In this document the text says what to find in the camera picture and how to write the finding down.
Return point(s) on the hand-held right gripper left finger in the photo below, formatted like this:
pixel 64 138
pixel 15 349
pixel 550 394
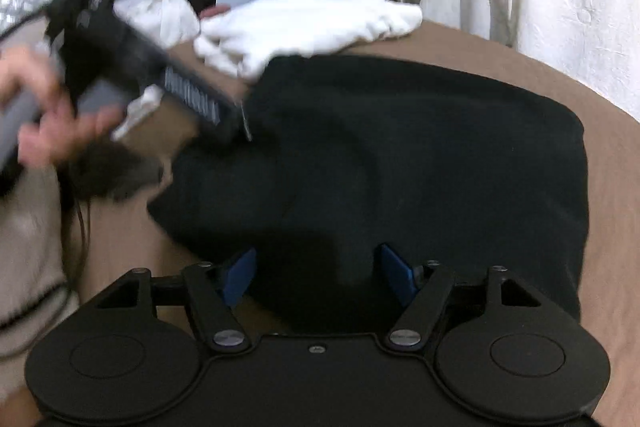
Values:
pixel 240 279

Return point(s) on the black cloth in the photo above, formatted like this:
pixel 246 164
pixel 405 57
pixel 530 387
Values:
pixel 200 2

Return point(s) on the beige knit sweater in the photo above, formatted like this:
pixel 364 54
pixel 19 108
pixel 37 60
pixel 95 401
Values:
pixel 25 232

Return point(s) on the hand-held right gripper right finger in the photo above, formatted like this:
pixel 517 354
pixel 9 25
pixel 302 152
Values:
pixel 397 279

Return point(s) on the person's left hand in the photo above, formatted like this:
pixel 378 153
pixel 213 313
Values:
pixel 55 127

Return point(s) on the black garment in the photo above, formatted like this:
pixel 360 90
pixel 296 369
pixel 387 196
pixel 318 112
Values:
pixel 400 157

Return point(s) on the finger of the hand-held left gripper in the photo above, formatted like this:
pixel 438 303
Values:
pixel 235 122

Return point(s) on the white fluffy garment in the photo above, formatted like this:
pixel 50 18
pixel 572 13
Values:
pixel 300 27

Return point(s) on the dark grey fleece garment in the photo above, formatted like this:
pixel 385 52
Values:
pixel 110 177

